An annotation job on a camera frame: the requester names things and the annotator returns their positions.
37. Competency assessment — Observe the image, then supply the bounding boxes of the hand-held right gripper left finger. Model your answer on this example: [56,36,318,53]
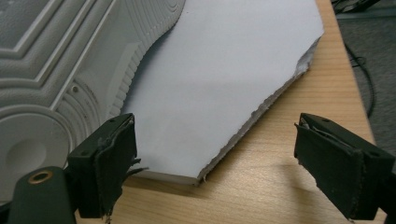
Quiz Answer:
[66,113,142,219]

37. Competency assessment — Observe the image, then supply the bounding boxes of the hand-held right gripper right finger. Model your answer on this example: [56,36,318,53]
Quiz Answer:
[293,113,396,221]

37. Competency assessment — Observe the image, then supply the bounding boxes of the white sneaker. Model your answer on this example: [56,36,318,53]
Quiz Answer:
[0,0,187,204]

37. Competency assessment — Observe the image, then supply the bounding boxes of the white foam board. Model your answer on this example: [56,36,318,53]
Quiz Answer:
[120,0,325,187]

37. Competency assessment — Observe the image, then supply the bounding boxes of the thin black cable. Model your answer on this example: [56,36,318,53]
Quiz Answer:
[344,41,377,119]

